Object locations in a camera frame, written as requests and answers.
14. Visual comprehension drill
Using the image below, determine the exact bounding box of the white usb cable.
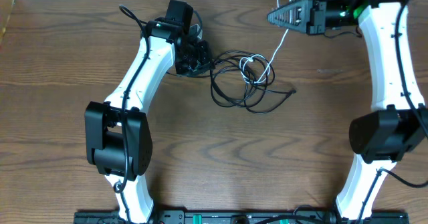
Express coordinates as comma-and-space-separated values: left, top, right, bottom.
239, 0, 294, 85

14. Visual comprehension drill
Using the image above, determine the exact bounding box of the black usb cable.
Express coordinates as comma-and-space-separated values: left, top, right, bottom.
166, 49, 298, 114

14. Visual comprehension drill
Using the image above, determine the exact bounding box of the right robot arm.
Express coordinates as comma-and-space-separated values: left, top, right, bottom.
267, 0, 427, 223

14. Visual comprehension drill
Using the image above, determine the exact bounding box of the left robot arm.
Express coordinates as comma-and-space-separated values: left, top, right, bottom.
74, 0, 215, 223

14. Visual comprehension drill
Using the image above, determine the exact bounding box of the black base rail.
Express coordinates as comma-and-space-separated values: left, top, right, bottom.
73, 209, 411, 224

